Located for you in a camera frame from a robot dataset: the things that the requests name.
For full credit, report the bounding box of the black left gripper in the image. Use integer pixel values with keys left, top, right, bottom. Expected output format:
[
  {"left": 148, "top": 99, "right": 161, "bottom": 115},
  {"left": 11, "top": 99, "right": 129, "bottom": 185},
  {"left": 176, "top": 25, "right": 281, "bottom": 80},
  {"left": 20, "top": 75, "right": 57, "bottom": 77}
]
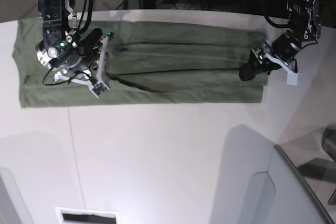
[{"left": 239, "top": 42, "right": 280, "bottom": 81}]

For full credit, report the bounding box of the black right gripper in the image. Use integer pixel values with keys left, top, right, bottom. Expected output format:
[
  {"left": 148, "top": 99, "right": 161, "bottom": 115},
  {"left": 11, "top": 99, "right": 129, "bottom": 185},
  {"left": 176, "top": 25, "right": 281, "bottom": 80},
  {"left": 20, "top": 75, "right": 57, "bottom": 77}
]
[{"left": 76, "top": 28, "right": 103, "bottom": 71}]

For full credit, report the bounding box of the green t-shirt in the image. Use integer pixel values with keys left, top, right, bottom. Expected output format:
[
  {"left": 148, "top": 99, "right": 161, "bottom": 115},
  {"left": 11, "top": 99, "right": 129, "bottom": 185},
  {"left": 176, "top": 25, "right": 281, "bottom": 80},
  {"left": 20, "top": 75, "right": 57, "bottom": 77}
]
[{"left": 12, "top": 18, "right": 268, "bottom": 108}]

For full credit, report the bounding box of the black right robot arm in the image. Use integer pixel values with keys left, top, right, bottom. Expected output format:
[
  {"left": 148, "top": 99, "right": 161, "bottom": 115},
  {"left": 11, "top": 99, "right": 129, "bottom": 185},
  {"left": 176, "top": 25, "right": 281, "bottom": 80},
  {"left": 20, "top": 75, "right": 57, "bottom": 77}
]
[{"left": 36, "top": 0, "right": 102, "bottom": 72}]

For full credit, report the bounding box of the grey metal stand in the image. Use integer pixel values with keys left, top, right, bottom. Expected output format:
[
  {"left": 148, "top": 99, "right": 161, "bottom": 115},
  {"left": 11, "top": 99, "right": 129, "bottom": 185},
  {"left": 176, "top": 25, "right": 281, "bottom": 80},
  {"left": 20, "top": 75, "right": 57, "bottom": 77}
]
[{"left": 277, "top": 122, "right": 335, "bottom": 223}]

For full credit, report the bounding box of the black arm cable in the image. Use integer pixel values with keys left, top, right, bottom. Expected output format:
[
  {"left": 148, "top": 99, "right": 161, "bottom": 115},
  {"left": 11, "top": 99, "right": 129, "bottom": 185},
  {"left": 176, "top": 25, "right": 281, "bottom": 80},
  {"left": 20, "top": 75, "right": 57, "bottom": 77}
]
[
  {"left": 261, "top": 0, "right": 292, "bottom": 29},
  {"left": 43, "top": 0, "right": 95, "bottom": 86}
]

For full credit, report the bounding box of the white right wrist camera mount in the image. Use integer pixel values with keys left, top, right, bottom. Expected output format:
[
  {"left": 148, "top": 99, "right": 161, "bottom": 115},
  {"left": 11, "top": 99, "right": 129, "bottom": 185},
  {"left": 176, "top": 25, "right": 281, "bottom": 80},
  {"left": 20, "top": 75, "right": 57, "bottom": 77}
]
[{"left": 52, "top": 32, "right": 114, "bottom": 98}]

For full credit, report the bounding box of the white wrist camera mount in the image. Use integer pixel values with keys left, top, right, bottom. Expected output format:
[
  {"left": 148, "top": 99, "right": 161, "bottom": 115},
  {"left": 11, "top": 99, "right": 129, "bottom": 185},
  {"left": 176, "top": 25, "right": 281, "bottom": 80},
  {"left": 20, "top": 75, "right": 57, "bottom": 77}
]
[
  {"left": 260, "top": 51, "right": 301, "bottom": 86},
  {"left": 52, "top": 32, "right": 114, "bottom": 98}
]

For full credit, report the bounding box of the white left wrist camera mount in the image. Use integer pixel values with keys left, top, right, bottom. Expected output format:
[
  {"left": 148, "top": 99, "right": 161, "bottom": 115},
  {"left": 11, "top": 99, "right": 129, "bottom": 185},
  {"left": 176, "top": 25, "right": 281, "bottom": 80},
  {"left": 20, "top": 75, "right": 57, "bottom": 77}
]
[{"left": 260, "top": 51, "right": 301, "bottom": 86}]

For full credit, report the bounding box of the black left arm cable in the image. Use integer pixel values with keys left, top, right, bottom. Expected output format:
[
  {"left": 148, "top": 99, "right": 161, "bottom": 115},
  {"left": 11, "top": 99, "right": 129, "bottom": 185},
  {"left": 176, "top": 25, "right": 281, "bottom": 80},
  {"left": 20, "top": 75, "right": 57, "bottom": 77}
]
[{"left": 261, "top": 0, "right": 292, "bottom": 29}]

